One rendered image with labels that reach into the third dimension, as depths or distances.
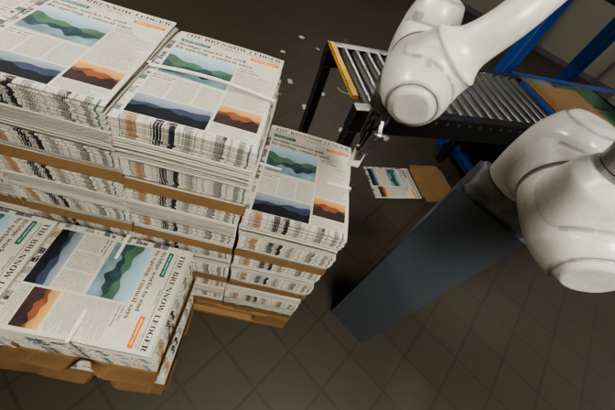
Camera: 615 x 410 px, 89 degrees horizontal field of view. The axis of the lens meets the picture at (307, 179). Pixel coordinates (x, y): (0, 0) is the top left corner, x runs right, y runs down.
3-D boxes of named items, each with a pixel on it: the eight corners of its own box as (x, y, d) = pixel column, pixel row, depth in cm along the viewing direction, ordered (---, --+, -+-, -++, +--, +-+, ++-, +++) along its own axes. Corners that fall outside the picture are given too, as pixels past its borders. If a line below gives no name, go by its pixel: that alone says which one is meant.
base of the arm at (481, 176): (542, 198, 90) (559, 186, 85) (523, 240, 76) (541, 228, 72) (487, 156, 95) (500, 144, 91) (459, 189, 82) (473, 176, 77)
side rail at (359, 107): (346, 132, 136) (356, 111, 128) (342, 124, 140) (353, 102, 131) (558, 149, 180) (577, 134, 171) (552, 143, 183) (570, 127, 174)
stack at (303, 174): (283, 329, 143) (350, 243, 82) (6, 273, 128) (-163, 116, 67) (295, 253, 169) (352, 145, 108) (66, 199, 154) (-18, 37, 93)
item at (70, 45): (104, 110, 59) (103, 105, 58) (-67, 63, 55) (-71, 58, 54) (178, 27, 83) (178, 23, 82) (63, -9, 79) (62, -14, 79)
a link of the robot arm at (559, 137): (539, 176, 86) (620, 113, 69) (555, 228, 73) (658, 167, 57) (485, 152, 86) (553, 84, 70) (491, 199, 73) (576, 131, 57)
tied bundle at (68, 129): (125, 188, 75) (105, 113, 58) (-9, 155, 71) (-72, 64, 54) (183, 98, 100) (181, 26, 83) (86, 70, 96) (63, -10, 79)
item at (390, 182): (375, 199, 211) (375, 198, 210) (362, 167, 228) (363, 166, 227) (421, 199, 223) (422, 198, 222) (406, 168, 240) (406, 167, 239)
